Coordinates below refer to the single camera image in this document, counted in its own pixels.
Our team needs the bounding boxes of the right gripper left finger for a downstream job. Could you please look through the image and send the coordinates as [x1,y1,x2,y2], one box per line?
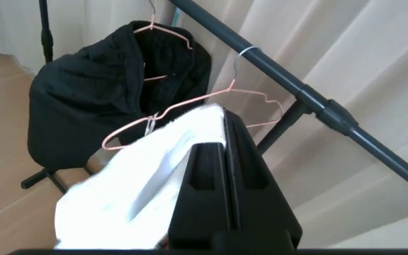
[168,141,232,249]

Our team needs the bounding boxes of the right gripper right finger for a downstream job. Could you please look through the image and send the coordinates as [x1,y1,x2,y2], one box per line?
[224,108,303,249]

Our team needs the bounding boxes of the white garment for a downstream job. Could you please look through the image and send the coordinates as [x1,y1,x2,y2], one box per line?
[54,103,228,250]

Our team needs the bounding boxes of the black shorts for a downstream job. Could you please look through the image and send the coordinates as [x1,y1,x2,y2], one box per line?
[27,20,213,171]

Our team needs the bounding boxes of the pink clothes hanger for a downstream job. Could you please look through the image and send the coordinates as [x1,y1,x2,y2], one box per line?
[132,0,194,83]
[101,45,285,152]

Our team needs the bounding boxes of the black clothes rack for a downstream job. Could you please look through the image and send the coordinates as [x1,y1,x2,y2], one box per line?
[20,0,408,199]

